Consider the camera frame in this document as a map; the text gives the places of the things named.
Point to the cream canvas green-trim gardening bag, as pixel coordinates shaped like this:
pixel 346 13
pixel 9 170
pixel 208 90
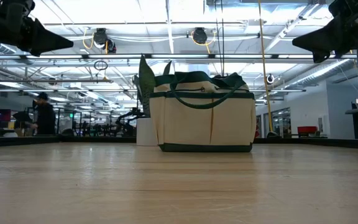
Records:
pixel 197 124

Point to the black background robot arm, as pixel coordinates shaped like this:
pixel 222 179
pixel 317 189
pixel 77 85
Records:
pixel 129 119

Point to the small white ceiling reel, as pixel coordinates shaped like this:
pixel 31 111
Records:
pixel 270 79

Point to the person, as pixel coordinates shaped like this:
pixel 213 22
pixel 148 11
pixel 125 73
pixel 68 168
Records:
pixel 45 118

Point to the red seat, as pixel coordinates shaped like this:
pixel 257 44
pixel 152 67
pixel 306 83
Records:
pixel 307 129

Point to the green plant in white pot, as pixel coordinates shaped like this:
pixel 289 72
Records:
pixel 146 84

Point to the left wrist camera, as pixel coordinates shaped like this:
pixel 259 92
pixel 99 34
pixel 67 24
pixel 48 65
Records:
pixel 14 7

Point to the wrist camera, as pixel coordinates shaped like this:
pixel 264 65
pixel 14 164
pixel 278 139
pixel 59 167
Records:
pixel 350 7
pixel 14 7

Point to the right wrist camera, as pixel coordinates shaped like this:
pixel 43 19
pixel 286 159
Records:
pixel 350 7

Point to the black metal table frame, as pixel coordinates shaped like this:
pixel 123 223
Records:
pixel 291 140

